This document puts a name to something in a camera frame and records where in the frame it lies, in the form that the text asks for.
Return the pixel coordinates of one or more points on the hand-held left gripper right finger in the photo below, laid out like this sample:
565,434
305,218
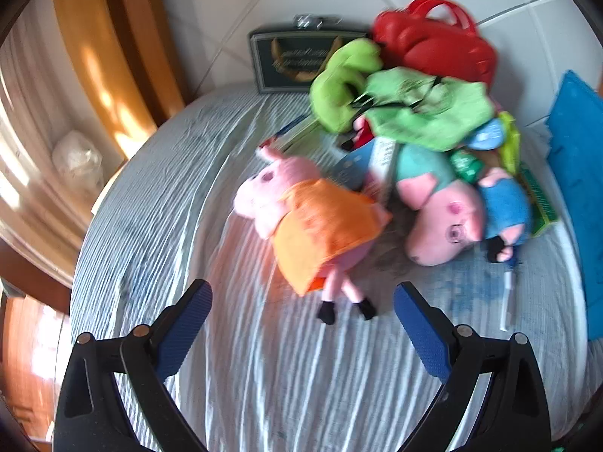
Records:
424,334

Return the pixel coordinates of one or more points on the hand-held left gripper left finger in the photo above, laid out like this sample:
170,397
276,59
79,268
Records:
183,334

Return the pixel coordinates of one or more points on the orange dress pig plush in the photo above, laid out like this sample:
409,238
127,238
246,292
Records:
320,226

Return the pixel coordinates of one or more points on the blue shirt pig plush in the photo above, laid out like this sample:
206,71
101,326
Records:
506,202

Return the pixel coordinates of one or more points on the blue storage box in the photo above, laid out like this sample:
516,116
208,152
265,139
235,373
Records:
574,160

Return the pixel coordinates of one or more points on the white and blue pen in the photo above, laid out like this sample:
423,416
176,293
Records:
508,296

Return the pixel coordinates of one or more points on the teal shirt pig plush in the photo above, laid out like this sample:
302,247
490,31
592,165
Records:
438,226

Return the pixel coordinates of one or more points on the green patterned box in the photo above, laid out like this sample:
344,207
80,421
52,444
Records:
541,207

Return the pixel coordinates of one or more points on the small green packet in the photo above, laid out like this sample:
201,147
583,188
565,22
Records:
466,164

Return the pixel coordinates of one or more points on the blue cover book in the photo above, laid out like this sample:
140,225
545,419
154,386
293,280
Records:
353,165

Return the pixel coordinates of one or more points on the white plastic bag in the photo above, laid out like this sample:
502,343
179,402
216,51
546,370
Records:
77,160

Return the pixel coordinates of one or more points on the red dress pig plush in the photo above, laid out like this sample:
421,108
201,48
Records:
362,137

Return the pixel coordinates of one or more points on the yellow-green packet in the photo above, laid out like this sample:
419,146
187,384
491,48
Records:
509,141

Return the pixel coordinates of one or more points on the thin white book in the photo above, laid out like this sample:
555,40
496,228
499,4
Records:
294,133

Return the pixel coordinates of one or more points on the beige curtain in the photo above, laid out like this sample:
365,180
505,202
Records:
28,150

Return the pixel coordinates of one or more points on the green frog plush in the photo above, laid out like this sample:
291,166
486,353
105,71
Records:
339,84

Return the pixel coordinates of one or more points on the dark box with metal clasp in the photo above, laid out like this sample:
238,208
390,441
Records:
282,66

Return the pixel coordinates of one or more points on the red bear-shaped case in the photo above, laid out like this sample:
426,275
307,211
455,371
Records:
433,42

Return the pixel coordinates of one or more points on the white padded headboard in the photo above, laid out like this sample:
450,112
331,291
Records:
226,9

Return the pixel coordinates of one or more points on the wooden headboard frame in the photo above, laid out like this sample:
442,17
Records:
94,56

